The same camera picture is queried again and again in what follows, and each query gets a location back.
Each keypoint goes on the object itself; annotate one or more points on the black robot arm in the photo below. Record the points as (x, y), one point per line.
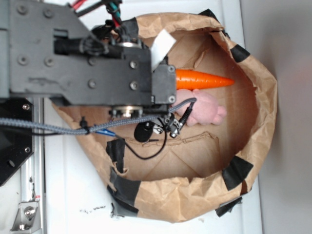
(79, 58)

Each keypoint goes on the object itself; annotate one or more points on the orange toy carrot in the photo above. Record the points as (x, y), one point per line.
(190, 80)

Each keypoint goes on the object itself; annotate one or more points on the pink plush toy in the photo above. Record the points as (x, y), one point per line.
(206, 110)

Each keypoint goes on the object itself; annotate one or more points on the brown paper bag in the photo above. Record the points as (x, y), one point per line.
(205, 166)

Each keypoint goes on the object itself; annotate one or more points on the aluminium frame rail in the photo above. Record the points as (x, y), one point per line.
(33, 184)

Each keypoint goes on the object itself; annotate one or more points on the black mount plate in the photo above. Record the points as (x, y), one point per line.
(16, 146)

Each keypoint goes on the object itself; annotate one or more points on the metal corner bracket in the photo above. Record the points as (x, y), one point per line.
(27, 219)

